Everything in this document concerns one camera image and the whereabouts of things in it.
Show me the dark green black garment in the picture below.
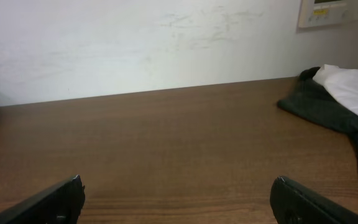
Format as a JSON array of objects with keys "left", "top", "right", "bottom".
[{"left": 277, "top": 67, "right": 358, "bottom": 165}]

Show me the white wall control panel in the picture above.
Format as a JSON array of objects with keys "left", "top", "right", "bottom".
[{"left": 298, "top": 0, "right": 358, "bottom": 28}]

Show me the white polo shirt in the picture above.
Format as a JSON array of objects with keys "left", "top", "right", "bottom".
[{"left": 313, "top": 64, "right": 358, "bottom": 115}]

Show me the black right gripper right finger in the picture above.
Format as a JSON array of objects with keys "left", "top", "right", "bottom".
[{"left": 270, "top": 176, "right": 358, "bottom": 224}]

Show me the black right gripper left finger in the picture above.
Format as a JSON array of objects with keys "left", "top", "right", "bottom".
[{"left": 0, "top": 175, "right": 85, "bottom": 224}]

